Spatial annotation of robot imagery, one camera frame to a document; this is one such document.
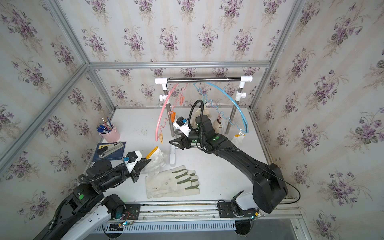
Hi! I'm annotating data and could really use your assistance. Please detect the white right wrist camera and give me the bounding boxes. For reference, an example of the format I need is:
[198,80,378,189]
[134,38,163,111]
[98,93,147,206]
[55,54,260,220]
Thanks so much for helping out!
[173,117,191,137]

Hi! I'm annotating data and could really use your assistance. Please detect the small circuit board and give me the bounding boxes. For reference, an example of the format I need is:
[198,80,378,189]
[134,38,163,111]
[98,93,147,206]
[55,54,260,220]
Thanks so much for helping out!
[108,221,134,232]

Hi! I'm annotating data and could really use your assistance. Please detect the blue wavy hanger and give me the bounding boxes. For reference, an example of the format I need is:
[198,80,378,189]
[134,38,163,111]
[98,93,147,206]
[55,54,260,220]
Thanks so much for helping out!
[193,83,249,135]

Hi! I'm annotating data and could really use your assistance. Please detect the white glove yellow cuff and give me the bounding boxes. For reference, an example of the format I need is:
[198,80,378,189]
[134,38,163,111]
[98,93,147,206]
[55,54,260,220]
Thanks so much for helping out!
[142,147,166,175]
[231,129,246,145]

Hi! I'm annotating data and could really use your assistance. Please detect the grey white stapler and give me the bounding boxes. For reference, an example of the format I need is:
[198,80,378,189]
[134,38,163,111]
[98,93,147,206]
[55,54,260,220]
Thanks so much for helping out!
[97,142,124,159]

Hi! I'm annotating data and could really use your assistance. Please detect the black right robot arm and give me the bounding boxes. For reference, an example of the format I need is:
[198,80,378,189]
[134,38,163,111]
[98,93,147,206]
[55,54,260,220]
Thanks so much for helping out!
[169,108,289,214]

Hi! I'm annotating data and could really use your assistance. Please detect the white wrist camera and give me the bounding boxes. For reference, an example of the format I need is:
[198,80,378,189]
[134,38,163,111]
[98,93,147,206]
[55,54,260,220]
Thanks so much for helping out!
[173,117,191,137]
[123,151,143,173]

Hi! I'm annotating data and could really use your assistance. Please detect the pink metal pen bucket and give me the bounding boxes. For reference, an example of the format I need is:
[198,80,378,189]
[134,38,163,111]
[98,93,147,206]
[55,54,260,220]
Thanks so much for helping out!
[98,128,121,143]

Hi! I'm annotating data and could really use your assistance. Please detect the white steel drying rack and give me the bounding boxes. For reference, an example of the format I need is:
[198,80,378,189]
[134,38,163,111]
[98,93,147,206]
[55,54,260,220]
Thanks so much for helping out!
[154,74,254,167]

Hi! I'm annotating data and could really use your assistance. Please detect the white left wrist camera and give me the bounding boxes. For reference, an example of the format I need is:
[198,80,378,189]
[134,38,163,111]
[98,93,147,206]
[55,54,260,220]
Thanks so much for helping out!
[123,151,143,173]

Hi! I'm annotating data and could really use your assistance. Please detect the beige glove black cuff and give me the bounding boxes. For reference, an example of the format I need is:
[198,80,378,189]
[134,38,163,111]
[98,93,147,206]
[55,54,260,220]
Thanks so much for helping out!
[213,114,223,134]
[192,108,212,120]

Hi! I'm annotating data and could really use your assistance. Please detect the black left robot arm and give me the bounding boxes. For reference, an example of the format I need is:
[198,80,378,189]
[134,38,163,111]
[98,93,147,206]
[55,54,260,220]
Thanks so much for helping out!
[35,158,150,240]

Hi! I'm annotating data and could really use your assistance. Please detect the salmon plastic clothespin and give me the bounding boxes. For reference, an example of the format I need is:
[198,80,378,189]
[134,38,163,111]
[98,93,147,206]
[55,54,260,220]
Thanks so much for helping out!
[177,93,185,106]

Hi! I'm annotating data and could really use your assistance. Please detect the orange plastic clothespin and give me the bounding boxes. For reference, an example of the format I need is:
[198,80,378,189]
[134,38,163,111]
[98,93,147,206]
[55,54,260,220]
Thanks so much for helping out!
[170,111,176,123]

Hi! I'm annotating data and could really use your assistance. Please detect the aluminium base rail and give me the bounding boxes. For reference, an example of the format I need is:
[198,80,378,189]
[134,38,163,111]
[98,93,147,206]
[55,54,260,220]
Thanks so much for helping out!
[90,201,305,239]

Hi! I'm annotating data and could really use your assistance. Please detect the tan plastic clothespin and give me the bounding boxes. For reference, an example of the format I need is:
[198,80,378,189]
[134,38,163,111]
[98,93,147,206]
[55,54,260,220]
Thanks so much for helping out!
[159,133,164,144]

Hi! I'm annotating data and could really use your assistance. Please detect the pink wavy hanger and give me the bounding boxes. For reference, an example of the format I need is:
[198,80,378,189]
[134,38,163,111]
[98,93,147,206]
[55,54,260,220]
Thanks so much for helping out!
[155,84,188,142]

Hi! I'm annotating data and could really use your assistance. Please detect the blue pens in bucket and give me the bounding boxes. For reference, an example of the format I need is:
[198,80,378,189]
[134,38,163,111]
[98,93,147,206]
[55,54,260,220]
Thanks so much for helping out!
[97,118,114,134]

